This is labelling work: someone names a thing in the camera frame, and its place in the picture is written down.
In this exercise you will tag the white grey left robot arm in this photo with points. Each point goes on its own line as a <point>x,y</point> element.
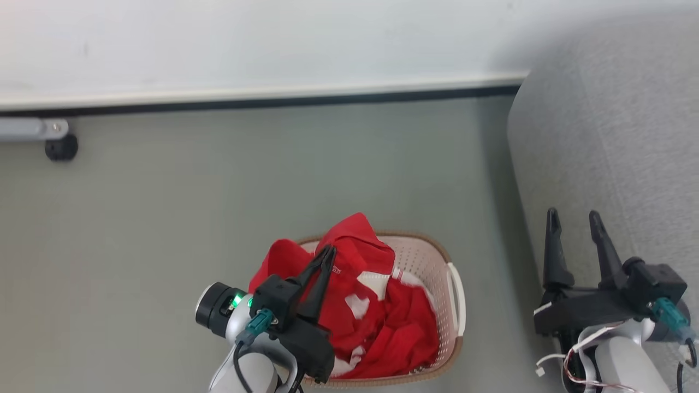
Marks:
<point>255,372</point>

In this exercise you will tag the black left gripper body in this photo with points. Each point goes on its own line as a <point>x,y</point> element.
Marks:
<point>306,341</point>

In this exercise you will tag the grey fabric sofa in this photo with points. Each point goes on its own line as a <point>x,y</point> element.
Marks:
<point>611,142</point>

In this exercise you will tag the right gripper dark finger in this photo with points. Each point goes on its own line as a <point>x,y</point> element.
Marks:
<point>556,262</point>
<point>609,262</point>

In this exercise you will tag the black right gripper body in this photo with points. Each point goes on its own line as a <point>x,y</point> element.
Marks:
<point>595,308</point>

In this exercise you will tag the black round foot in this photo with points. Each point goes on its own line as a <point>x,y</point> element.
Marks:
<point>61,148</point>

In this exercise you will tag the white black wall skirting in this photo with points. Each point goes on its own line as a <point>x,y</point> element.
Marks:
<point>262,95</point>

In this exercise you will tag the grey metal bar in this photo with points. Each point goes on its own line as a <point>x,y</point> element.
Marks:
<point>27,129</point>

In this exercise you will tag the red white clothing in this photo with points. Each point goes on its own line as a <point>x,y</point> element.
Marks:
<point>396,325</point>

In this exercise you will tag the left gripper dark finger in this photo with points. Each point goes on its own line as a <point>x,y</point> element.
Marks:
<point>308,273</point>
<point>319,297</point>

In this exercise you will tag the beige plastic laundry basket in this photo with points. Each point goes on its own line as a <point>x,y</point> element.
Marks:
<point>426,262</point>

